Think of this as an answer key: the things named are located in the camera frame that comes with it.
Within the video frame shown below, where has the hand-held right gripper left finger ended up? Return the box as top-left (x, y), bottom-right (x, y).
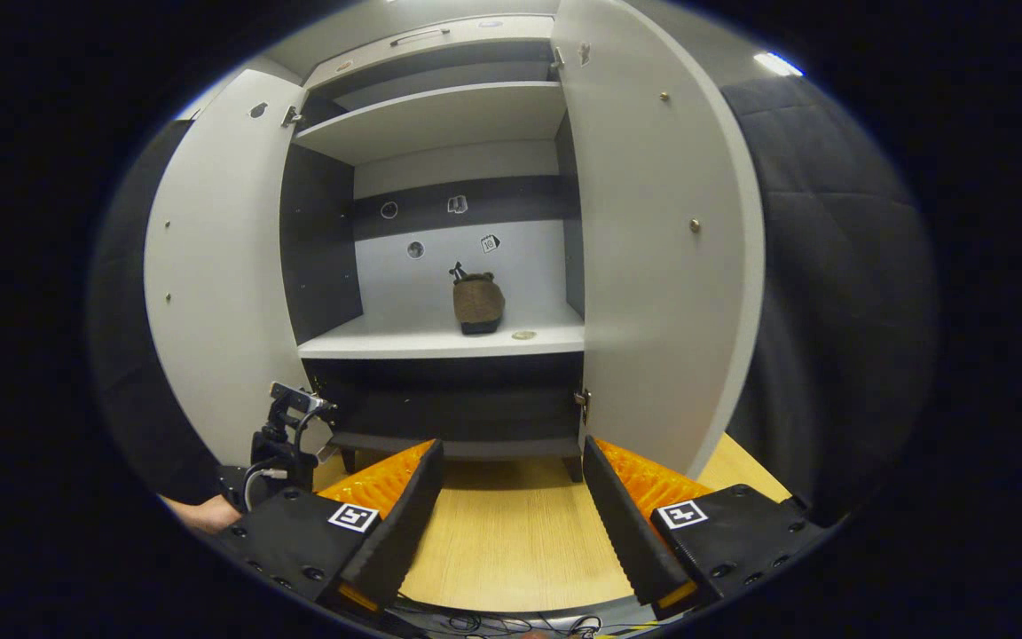
top-left (208, 438), bottom-right (446, 615)

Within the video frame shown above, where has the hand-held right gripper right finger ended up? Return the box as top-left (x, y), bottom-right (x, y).
top-left (582, 435), bottom-right (829, 622)

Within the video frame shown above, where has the white shoe cabinet door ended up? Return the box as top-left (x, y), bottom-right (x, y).
top-left (145, 69), bottom-right (334, 467)
top-left (549, 0), bottom-right (767, 480)

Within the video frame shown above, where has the white shoe cabinet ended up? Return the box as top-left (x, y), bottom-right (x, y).
top-left (279, 13), bottom-right (587, 485)

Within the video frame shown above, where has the brown fuzzy shoe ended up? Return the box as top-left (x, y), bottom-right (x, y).
top-left (452, 271), bottom-right (507, 336)

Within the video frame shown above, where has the white cabinet shelf board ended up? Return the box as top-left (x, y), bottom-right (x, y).
top-left (298, 302), bottom-right (585, 360)
top-left (294, 80), bottom-right (568, 167)

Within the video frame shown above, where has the black backdrop cloth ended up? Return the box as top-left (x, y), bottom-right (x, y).
top-left (719, 75), bottom-right (938, 525)

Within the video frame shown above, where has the ceiling light panel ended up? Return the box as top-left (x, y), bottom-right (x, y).
top-left (752, 51), bottom-right (805, 78)

